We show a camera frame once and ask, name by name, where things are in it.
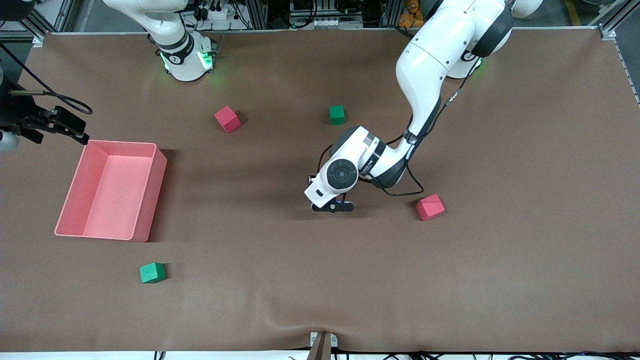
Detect pink foam cube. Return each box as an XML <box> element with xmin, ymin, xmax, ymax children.
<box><xmin>416</xmin><ymin>193</ymin><xmax>446</xmax><ymax>222</ymax></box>
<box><xmin>214</xmin><ymin>105</ymin><xmax>242</xmax><ymax>134</ymax></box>

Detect brown camera mount pole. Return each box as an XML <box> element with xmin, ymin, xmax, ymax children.
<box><xmin>306</xmin><ymin>332</ymin><xmax>333</xmax><ymax>360</ymax></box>

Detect aluminium frame corner beam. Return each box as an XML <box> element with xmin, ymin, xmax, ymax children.
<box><xmin>20</xmin><ymin>0</ymin><xmax>77</xmax><ymax>40</ymax></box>
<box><xmin>590</xmin><ymin>0</ymin><xmax>640</xmax><ymax>106</ymax></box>

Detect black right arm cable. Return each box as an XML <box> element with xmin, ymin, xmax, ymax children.
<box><xmin>0</xmin><ymin>42</ymin><xmax>95</xmax><ymax>116</ymax></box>

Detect aluminium frame post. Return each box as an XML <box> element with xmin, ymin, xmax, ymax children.
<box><xmin>381</xmin><ymin>0</ymin><xmax>404</xmax><ymax>28</ymax></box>
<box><xmin>247</xmin><ymin>0</ymin><xmax>269</xmax><ymax>30</ymax></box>

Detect white power strip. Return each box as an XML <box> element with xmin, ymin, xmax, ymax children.
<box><xmin>310</xmin><ymin>18</ymin><xmax>364</xmax><ymax>29</ymax></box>

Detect brown table cover mat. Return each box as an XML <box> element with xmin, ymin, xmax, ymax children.
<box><xmin>0</xmin><ymin>27</ymin><xmax>640</xmax><ymax>354</ymax></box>

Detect grey metal bracket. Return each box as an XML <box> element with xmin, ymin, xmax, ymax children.
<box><xmin>310</xmin><ymin>331</ymin><xmax>339</xmax><ymax>348</ymax></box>

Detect pink plastic bin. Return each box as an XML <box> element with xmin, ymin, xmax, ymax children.
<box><xmin>54</xmin><ymin>140</ymin><xmax>168</xmax><ymax>243</ymax></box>

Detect power strip with black plugs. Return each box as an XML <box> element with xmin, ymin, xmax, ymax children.
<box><xmin>192</xmin><ymin>0</ymin><xmax>236</xmax><ymax>22</ymax></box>

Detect orange snack bags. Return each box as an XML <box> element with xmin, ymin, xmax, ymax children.
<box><xmin>398</xmin><ymin>0</ymin><xmax>427</xmax><ymax>29</ymax></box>

